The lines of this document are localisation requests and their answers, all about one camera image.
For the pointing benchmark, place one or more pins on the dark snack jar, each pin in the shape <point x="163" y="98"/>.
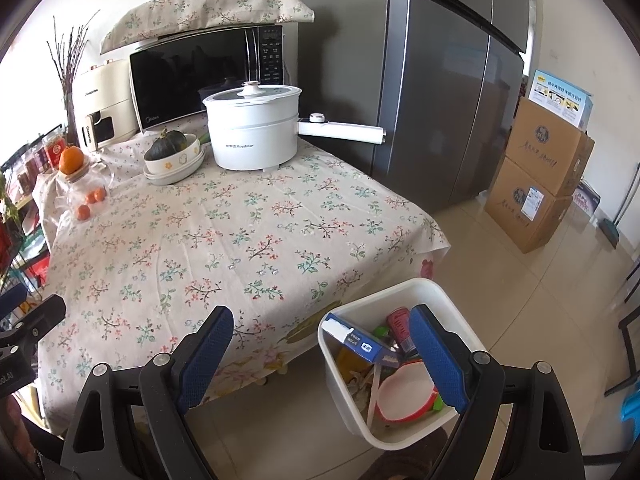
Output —
<point x="32" y="170"/>

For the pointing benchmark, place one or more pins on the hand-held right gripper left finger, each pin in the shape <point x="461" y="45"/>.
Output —
<point x="205" y="355"/>

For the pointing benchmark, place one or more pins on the blue and white printed box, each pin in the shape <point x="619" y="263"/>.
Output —
<point x="560" y="97"/>

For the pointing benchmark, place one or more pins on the glass pot lid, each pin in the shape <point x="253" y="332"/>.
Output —
<point x="250" y="95"/>

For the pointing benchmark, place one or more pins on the white plastic bin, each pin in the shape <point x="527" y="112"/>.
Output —
<point x="345" y="410"/>

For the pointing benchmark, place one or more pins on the white plate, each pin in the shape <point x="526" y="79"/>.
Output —
<point x="192" y="171"/>

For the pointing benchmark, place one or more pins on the large orange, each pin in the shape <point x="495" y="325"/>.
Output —
<point x="71" y="159"/>

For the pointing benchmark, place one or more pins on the blue plastic stool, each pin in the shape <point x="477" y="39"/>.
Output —
<point x="632" y="405"/>

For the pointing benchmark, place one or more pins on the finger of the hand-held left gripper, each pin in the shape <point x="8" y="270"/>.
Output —
<point x="12" y="296"/>
<point x="40" y="317"/>

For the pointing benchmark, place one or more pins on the floral microwave cover cloth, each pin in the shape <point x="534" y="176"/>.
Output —
<point x="200" y="10"/>

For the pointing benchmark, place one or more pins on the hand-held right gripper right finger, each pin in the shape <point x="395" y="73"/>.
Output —
<point x="440" y="360"/>

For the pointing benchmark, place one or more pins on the grey refrigerator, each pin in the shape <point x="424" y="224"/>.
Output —
<point x="425" y="85"/>

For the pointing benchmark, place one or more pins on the glass vase with twigs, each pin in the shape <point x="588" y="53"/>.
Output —
<point x="70" y="110"/>

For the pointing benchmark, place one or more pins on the small orange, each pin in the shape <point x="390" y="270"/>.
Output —
<point x="82" y="211"/>
<point x="91" y="198"/>
<point x="100" y="193"/>

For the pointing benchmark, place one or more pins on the black microwave oven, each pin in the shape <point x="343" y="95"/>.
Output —
<point x="200" y="75"/>

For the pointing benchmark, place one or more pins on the brown slipper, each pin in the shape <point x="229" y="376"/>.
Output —
<point x="420" y="455"/>

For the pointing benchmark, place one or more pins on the white flower print bowl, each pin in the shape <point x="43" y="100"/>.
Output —
<point x="175" y="165"/>

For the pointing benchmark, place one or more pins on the red rim white bowl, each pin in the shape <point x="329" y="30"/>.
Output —
<point x="400" y="390"/>

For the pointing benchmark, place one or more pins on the black metal chair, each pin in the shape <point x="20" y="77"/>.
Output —
<point x="627" y="330"/>

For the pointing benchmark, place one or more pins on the cream air fryer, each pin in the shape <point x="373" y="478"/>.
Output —
<point x="110" y="90"/>

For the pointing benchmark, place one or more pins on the red packet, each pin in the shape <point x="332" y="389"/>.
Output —
<point x="6" y="245"/>

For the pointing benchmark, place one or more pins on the dark green pumpkin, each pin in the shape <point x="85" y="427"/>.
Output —
<point x="165" y="147"/>

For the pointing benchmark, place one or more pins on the green broom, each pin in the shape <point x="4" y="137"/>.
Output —
<point x="610" y="232"/>

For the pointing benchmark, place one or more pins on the brown cardboard box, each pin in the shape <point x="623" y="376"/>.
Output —
<point x="545" y="145"/>
<point x="525" y="210"/>

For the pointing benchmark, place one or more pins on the floral tablecloth table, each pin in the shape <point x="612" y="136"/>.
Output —
<point x="225" y="240"/>

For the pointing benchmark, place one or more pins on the leafy green vegetable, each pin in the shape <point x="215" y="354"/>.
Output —
<point x="7" y="205"/>

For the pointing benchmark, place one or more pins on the white electric pot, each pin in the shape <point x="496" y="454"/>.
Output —
<point x="250" y="140"/>

